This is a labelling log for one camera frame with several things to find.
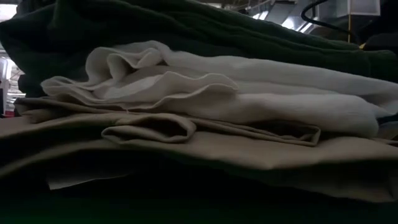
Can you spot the beige trousers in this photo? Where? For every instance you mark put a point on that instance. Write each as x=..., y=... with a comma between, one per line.
x=217, y=152

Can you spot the dark green garment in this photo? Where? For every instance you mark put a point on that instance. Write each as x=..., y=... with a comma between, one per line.
x=155, y=21

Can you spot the large white shirt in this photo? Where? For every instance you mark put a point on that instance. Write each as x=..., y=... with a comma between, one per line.
x=264, y=93

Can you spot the green table mat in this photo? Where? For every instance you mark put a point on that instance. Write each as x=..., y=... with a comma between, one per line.
x=186, y=214

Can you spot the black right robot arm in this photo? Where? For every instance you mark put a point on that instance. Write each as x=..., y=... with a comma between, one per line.
x=384, y=31

